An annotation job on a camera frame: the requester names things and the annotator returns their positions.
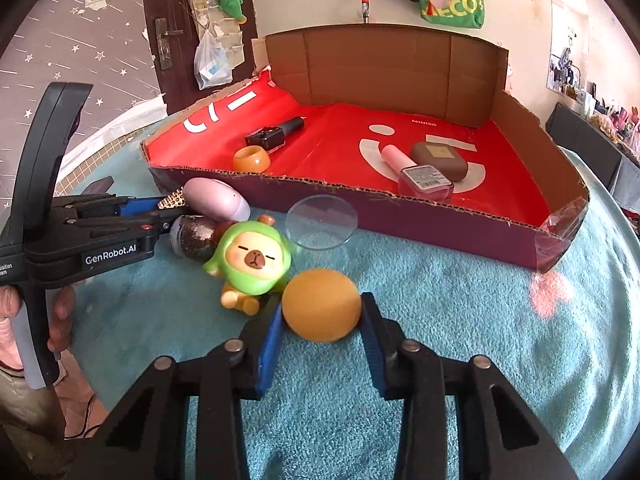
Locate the brown cardboard box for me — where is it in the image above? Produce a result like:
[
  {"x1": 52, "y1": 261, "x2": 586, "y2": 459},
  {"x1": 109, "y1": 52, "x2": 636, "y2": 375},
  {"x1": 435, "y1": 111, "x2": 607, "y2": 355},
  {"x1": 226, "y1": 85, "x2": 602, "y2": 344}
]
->
[{"x1": 139, "y1": 24, "x2": 591, "y2": 275}]

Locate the clear hanging organizer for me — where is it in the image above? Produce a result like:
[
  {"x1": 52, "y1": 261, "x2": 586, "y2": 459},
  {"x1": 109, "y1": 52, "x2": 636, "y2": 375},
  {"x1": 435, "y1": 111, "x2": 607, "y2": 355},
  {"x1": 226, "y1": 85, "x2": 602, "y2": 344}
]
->
[{"x1": 175, "y1": 0, "x2": 246, "y2": 68}]

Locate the orange ring-shaped jar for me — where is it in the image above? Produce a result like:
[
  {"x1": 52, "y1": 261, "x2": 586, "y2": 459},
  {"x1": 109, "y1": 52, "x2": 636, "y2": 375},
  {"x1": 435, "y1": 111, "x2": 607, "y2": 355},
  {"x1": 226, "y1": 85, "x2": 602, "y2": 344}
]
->
[{"x1": 232, "y1": 145, "x2": 272, "y2": 173}]

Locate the wall mirror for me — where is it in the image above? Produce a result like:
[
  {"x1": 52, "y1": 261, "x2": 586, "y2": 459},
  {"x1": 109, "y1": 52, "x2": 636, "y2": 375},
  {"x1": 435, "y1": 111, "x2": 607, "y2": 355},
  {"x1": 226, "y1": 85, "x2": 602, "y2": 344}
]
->
[{"x1": 546, "y1": 0, "x2": 590, "y2": 101}]

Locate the clutter of bottles and cosmetics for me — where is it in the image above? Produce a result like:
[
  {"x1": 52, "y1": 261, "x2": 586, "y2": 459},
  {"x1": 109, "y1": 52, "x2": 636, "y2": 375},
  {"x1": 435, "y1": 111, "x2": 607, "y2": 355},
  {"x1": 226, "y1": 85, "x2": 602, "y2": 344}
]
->
[{"x1": 570, "y1": 80, "x2": 640, "y2": 146}]

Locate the brown square case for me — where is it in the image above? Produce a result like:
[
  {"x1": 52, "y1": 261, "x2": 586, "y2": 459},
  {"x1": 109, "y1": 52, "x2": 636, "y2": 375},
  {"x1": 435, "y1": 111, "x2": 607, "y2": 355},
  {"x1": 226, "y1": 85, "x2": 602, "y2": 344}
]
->
[{"x1": 411, "y1": 141, "x2": 470, "y2": 182}]

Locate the metal door handle plate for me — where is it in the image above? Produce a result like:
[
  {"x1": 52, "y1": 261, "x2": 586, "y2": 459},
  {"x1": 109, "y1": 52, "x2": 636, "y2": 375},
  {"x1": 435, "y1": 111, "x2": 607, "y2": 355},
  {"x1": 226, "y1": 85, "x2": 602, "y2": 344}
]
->
[{"x1": 154, "y1": 17, "x2": 183, "y2": 71}]

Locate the dark brown door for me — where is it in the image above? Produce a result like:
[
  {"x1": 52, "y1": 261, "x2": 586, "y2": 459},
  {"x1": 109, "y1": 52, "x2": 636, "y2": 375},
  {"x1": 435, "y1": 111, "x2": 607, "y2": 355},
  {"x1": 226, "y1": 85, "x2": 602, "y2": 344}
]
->
[{"x1": 141, "y1": 0, "x2": 256, "y2": 116}]

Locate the white plastic bag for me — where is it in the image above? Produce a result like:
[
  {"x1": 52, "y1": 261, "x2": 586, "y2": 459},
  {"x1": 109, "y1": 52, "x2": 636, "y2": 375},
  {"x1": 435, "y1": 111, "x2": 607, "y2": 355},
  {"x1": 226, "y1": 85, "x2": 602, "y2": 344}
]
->
[{"x1": 193, "y1": 30, "x2": 235, "y2": 91}]

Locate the pink perfume bottle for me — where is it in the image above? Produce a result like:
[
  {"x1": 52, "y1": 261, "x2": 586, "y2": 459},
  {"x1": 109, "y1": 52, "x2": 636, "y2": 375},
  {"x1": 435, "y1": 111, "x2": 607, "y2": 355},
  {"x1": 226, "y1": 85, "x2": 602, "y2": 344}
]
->
[{"x1": 381, "y1": 144, "x2": 455, "y2": 204}]

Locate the green plush toy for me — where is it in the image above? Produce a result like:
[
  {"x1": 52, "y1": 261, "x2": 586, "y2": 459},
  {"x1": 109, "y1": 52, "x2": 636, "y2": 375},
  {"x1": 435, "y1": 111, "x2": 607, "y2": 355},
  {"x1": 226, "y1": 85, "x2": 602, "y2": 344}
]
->
[{"x1": 215, "y1": 0, "x2": 247, "y2": 25}]

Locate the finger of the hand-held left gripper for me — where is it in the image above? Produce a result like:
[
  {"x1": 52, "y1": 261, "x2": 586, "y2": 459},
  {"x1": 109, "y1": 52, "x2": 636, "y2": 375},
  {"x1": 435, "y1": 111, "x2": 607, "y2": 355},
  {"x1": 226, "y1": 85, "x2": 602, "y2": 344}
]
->
[
  {"x1": 62, "y1": 194, "x2": 168, "y2": 217},
  {"x1": 62, "y1": 212, "x2": 173, "y2": 256}
]

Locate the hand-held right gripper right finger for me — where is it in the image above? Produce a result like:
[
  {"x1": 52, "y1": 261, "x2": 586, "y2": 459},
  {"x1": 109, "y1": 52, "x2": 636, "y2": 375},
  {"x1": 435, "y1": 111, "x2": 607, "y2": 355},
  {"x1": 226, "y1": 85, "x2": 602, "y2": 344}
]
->
[{"x1": 360, "y1": 292, "x2": 581, "y2": 480}]

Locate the pink egg-shaped device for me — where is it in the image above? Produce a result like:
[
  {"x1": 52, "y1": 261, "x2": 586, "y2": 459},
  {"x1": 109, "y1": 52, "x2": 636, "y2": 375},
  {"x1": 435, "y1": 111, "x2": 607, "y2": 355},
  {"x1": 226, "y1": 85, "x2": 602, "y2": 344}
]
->
[{"x1": 183, "y1": 177, "x2": 251, "y2": 222}]

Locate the black smartphone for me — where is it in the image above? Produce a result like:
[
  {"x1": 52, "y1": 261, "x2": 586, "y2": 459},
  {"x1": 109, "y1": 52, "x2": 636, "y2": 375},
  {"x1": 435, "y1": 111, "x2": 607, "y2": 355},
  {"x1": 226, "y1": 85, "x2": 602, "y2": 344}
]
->
[{"x1": 80, "y1": 176, "x2": 116, "y2": 197}]

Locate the red printed box liner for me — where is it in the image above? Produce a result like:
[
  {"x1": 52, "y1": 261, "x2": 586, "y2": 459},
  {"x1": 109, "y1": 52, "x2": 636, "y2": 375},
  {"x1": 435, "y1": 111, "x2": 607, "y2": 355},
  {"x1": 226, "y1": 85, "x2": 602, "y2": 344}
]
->
[{"x1": 149, "y1": 80, "x2": 556, "y2": 233}]

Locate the black microphone body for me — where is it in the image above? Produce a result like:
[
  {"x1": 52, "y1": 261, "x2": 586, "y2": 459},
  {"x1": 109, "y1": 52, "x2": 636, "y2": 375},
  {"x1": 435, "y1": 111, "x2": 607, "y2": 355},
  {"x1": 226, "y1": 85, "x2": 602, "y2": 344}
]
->
[{"x1": 244, "y1": 116, "x2": 306, "y2": 154}]

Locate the green capybara figurine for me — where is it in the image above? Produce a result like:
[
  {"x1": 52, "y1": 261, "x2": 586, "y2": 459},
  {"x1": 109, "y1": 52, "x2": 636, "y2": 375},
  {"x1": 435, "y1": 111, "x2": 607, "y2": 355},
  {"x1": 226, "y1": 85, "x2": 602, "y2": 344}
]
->
[{"x1": 202, "y1": 214, "x2": 293, "y2": 316}]

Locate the table with dark cloth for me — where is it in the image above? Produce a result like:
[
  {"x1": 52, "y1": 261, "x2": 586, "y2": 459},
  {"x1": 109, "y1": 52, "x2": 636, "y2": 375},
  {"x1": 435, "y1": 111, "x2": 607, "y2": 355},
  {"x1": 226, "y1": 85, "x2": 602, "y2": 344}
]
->
[{"x1": 545, "y1": 102, "x2": 640, "y2": 211}]

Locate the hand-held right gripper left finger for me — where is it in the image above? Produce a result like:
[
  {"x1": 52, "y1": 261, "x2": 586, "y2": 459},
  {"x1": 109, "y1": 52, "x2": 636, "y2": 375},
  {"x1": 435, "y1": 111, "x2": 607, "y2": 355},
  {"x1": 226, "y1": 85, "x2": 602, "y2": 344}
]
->
[{"x1": 102, "y1": 292, "x2": 283, "y2": 480}]

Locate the dark glitter bottle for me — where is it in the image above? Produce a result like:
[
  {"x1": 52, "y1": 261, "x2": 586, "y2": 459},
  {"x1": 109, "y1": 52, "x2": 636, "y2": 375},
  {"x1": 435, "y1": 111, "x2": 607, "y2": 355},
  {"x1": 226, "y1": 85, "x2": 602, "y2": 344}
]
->
[{"x1": 170, "y1": 214, "x2": 238, "y2": 263}]

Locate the person's left hand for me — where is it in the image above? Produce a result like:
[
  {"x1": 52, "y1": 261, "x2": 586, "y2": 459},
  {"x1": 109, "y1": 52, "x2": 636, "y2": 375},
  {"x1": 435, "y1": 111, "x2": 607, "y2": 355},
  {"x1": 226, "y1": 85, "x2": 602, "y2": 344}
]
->
[{"x1": 0, "y1": 282, "x2": 77, "y2": 372}]

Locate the orange round lid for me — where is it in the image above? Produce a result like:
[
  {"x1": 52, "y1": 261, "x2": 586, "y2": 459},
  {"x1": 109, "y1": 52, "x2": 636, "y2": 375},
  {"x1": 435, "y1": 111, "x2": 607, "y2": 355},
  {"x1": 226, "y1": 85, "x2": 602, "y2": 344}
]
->
[{"x1": 281, "y1": 268, "x2": 362, "y2": 343}]

